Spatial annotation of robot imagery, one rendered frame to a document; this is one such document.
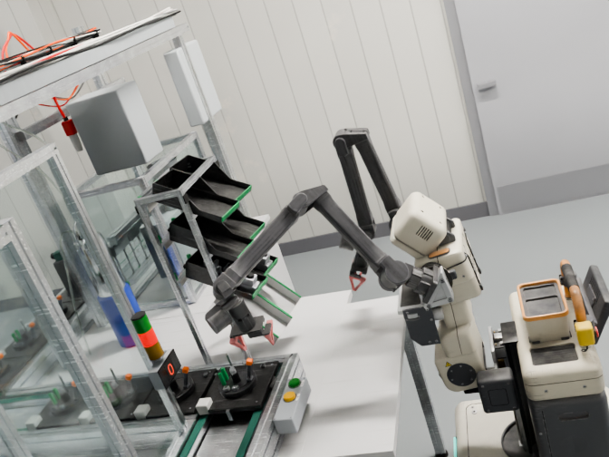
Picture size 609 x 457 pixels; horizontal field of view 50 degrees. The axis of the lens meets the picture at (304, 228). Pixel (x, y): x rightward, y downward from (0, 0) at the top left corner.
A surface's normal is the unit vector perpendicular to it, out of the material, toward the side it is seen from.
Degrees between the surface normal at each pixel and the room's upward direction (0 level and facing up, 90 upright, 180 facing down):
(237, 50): 90
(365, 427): 0
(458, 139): 90
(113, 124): 90
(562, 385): 90
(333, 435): 0
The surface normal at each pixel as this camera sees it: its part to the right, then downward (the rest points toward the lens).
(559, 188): -0.18, 0.44
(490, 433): -0.30, -0.88
